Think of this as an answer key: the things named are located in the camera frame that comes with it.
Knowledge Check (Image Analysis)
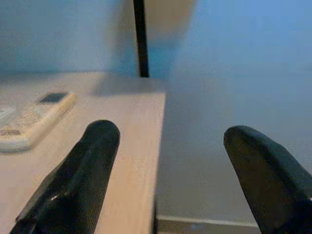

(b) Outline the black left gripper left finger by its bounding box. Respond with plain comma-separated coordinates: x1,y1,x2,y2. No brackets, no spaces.
9,119,121,234

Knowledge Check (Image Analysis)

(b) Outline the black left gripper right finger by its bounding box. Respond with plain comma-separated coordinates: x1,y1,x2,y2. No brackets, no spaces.
223,125,312,234

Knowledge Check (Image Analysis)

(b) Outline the light wooden bedside table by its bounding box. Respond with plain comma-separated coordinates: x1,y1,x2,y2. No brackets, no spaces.
0,72,166,234

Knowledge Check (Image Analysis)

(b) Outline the beige remote control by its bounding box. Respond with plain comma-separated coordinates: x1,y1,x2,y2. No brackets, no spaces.
0,92,78,153

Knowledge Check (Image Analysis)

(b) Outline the black vertical pole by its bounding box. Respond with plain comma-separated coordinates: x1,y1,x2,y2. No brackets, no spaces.
133,0,150,78

